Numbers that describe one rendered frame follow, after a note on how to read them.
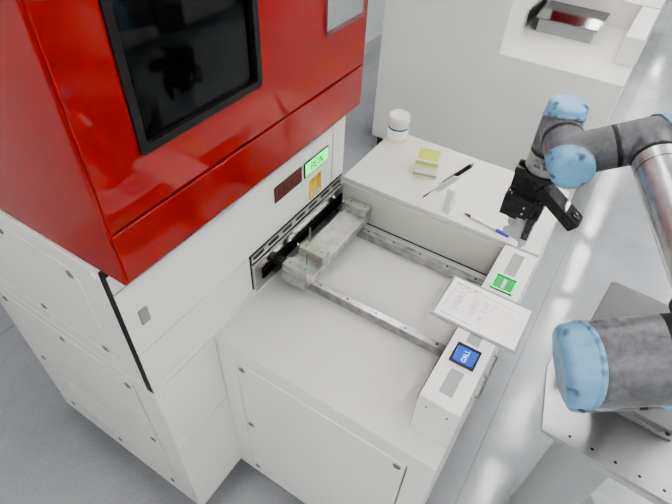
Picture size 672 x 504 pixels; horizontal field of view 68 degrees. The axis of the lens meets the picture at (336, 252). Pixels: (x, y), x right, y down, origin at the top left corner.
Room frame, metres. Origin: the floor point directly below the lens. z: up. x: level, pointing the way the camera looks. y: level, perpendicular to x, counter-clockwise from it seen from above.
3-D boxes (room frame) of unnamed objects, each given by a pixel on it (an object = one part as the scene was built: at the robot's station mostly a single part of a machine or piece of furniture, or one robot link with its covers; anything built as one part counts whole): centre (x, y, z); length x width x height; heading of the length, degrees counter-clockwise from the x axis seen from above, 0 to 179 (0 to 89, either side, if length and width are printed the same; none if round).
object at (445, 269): (1.10, -0.21, 0.84); 0.50 x 0.02 x 0.03; 60
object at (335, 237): (1.08, 0.02, 0.87); 0.36 x 0.08 x 0.03; 150
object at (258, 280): (1.09, 0.10, 0.89); 0.44 x 0.02 x 0.10; 150
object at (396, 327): (0.86, -0.08, 0.84); 0.50 x 0.02 x 0.03; 60
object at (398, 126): (1.52, -0.19, 1.01); 0.07 x 0.07 x 0.10
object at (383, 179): (1.28, -0.36, 0.89); 0.62 x 0.35 x 0.14; 60
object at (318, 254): (1.01, 0.06, 0.89); 0.08 x 0.03 x 0.03; 60
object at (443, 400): (0.76, -0.37, 0.89); 0.55 x 0.09 x 0.14; 150
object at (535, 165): (0.87, -0.41, 1.33); 0.08 x 0.08 x 0.05
